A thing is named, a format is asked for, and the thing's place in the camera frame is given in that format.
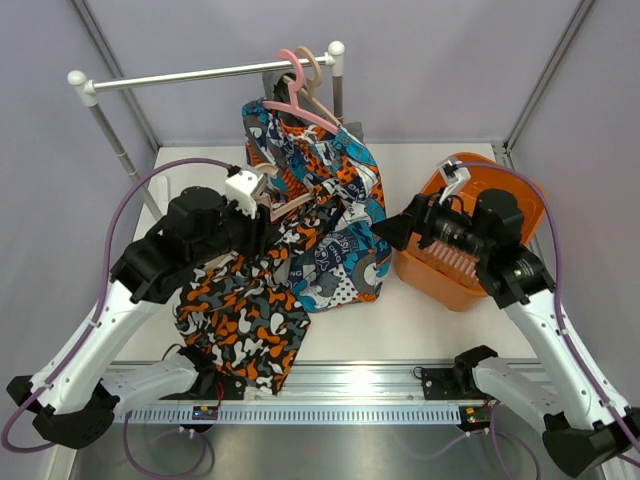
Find purple cable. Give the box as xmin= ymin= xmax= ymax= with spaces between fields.
xmin=394 ymin=160 xmax=640 ymax=480
xmin=0 ymin=157 xmax=236 ymax=476

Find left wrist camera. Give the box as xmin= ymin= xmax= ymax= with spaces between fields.
xmin=224 ymin=168 xmax=267 ymax=219

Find beige hanger with grey shorts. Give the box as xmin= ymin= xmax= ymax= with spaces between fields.
xmin=273 ymin=45 xmax=341 ymax=125

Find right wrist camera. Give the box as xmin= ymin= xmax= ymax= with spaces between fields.
xmin=438 ymin=156 xmax=471 ymax=205

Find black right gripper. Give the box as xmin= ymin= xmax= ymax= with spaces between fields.
xmin=372 ymin=186 xmax=493 ymax=261

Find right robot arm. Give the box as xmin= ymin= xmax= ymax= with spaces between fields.
xmin=371 ymin=189 xmax=639 ymax=478

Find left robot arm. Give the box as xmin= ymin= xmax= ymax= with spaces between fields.
xmin=7 ymin=187 xmax=277 ymax=449

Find white and metal clothes rack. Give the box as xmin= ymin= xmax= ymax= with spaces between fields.
xmin=66 ymin=40 xmax=346 ymax=221

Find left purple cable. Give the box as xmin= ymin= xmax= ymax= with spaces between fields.
xmin=0 ymin=157 xmax=236 ymax=476

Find orange plastic basket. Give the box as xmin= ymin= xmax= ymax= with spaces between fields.
xmin=390 ymin=152 xmax=554 ymax=312

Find white slotted cable duct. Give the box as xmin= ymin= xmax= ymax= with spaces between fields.
xmin=128 ymin=404 xmax=462 ymax=425

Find aluminium mounting rail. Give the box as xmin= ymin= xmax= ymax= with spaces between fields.
xmin=64 ymin=360 xmax=571 ymax=402

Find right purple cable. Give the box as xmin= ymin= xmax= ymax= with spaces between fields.
xmin=394 ymin=160 xmax=640 ymax=480

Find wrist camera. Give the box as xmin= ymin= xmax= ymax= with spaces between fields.
xmin=224 ymin=168 xmax=267 ymax=219
xmin=438 ymin=156 xmax=471 ymax=205

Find pink plastic hanger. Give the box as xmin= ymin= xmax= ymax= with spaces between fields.
xmin=262 ymin=49 xmax=341 ymax=135

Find grey sweat shorts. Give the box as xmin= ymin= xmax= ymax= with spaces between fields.
xmin=262 ymin=69 xmax=364 ymax=142

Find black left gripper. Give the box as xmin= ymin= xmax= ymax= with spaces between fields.
xmin=189 ymin=194 xmax=282 ymax=268

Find orange black camouflage shorts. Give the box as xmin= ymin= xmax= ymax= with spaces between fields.
xmin=174 ymin=195 xmax=344 ymax=395

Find blue orange patterned shorts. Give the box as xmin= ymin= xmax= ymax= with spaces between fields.
xmin=242 ymin=100 xmax=392 ymax=313

